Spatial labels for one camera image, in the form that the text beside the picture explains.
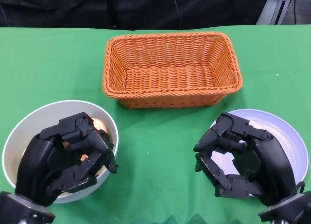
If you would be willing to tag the small orange striped bread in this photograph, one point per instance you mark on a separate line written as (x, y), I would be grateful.
(100, 124)

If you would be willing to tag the lilac round plate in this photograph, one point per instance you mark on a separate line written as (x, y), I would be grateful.
(286, 136)

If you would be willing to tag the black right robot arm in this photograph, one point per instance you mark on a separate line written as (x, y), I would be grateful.
(291, 209)

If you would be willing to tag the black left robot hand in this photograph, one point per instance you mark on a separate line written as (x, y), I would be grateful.
(36, 160)

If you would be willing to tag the green tablecloth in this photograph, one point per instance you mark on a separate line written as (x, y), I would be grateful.
(48, 75)

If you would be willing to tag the grey metal frame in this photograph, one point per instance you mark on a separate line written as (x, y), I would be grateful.
(269, 10)

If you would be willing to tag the orange wicker basket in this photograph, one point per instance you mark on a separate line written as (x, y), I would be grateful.
(170, 75)

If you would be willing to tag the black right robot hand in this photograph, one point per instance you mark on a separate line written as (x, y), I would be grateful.
(272, 160)

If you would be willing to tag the black backdrop curtain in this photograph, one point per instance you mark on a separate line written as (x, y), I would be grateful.
(73, 7)

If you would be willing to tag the grey round bowl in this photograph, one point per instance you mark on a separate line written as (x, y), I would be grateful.
(29, 126)

